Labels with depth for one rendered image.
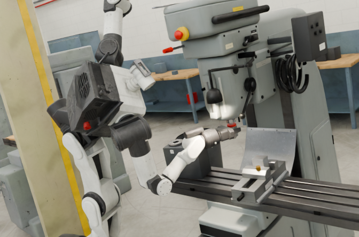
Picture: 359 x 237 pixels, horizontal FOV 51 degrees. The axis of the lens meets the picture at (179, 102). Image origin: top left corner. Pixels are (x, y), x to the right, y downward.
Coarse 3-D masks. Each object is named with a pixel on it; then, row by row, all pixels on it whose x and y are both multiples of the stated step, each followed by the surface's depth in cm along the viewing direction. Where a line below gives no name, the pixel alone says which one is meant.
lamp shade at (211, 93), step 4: (208, 92) 166; (212, 92) 165; (216, 92) 165; (220, 92) 166; (208, 96) 165; (212, 96) 164; (216, 96) 164; (220, 96) 165; (208, 100) 166; (212, 100) 165; (216, 100) 165; (220, 100) 165
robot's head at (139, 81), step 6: (132, 72) 162; (138, 72) 161; (144, 72) 162; (132, 78) 165; (138, 78) 162; (144, 78) 160; (150, 78) 161; (132, 84) 164; (138, 84) 165; (144, 84) 160; (150, 84) 161; (144, 90) 163
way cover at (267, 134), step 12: (252, 132) 225; (264, 132) 220; (276, 132) 215; (288, 132) 210; (252, 144) 224; (264, 144) 218; (276, 144) 214; (288, 144) 209; (252, 156) 221; (276, 156) 212; (288, 156) 207; (240, 168) 222; (288, 168) 204
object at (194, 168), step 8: (168, 144) 218; (176, 144) 211; (168, 152) 213; (176, 152) 210; (168, 160) 214; (200, 160) 206; (208, 160) 214; (184, 168) 210; (192, 168) 208; (200, 168) 205; (208, 168) 213; (184, 176) 212; (192, 176) 209; (200, 176) 207
